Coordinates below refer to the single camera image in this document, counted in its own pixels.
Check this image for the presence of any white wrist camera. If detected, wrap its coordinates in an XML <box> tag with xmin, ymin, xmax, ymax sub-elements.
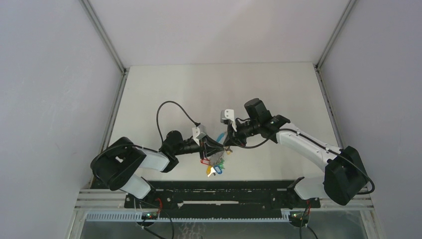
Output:
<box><xmin>192</xmin><ymin>124</ymin><xmax>207</xmax><ymax>146</ymax></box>
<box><xmin>220</xmin><ymin>109</ymin><xmax>237</xmax><ymax>132</ymax></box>

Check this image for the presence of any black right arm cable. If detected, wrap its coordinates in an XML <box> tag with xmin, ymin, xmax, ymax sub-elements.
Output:
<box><xmin>230</xmin><ymin>117</ymin><xmax>376</xmax><ymax>239</ymax></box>

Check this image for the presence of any left aluminium frame post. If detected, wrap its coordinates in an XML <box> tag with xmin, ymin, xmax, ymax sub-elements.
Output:
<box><xmin>79</xmin><ymin>0</ymin><xmax>127</xmax><ymax>75</ymax></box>

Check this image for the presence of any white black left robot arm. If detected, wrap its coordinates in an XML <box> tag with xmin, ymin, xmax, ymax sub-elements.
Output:
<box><xmin>90</xmin><ymin>130</ymin><xmax>242</xmax><ymax>208</ymax></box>

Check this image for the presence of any aluminium frame post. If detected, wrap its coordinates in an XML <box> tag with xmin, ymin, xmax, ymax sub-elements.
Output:
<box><xmin>315</xmin><ymin>0</ymin><xmax>358</xmax><ymax>71</ymax></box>
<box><xmin>79</xmin><ymin>0</ymin><xmax>127</xmax><ymax>75</ymax></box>

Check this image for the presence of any white slotted cable duct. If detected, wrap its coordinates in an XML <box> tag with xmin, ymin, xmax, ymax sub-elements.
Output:
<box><xmin>85</xmin><ymin>211</ymin><xmax>291</xmax><ymax>223</ymax></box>

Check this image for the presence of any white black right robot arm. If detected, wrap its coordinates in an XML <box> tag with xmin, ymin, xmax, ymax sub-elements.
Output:
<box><xmin>220</xmin><ymin>98</ymin><xmax>375</xmax><ymax>208</ymax></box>

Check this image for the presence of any red tagged key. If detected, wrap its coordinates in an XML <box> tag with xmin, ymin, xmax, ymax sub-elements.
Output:
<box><xmin>201</xmin><ymin>158</ymin><xmax>210</xmax><ymax>165</ymax></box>

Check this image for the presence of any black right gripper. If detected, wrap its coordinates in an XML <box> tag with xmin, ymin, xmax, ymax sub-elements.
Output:
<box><xmin>223</xmin><ymin>119</ymin><xmax>260</xmax><ymax>148</ymax></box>

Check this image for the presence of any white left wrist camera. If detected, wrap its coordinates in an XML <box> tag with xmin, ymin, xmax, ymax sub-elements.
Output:
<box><xmin>192</xmin><ymin>124</ymin><xmax>207</xmax><ymax>146</ymax></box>

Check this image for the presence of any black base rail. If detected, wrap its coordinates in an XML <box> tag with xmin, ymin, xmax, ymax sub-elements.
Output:
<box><xmin>124</xmin><ymin>180</ymin><xmax>321</xmax><ymax>220</ymax></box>

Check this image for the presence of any right aluminium frame post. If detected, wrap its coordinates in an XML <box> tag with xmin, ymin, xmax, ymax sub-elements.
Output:
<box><xmin>315</xmin><ymin>0</ymin><xmax>358</xmax><ymax>71</ymax></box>

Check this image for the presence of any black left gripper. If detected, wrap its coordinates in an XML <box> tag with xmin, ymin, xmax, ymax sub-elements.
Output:
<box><xmin>173</xmin><ymin>134</ymin><xmax>223</xmax><ymax>160</ymax></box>

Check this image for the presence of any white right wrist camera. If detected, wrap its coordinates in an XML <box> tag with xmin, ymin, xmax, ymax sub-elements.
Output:
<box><xmin>220</xmin><ymin>109</ymin><xmax>237</xmax><ymax>132</ymax></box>

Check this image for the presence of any dark blue key tag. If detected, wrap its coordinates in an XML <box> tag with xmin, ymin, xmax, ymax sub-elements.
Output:
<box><xmin>213</xmin><ymin>165</ymin><xmax>222</xmax><ymax>174</ymax></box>

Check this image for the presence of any round key organizer with rings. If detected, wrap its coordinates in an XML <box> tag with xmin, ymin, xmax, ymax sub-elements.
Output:
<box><xmin>208</xmin><ymin>131</ymin><xmax>232</xmax><ymax>167</ymax></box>

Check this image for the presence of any yellow tagged key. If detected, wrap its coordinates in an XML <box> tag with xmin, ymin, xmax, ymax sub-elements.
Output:
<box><xmin>206</xmin><ymin>166</ymin><xmax>215</xmax><ymax>177</ymax></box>

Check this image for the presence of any green tagged key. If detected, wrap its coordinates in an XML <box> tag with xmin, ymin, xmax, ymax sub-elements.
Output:
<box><xmin>217</xmin><ymin>158</ymin><xmax>224</xmax><ymax>168</ymax></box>

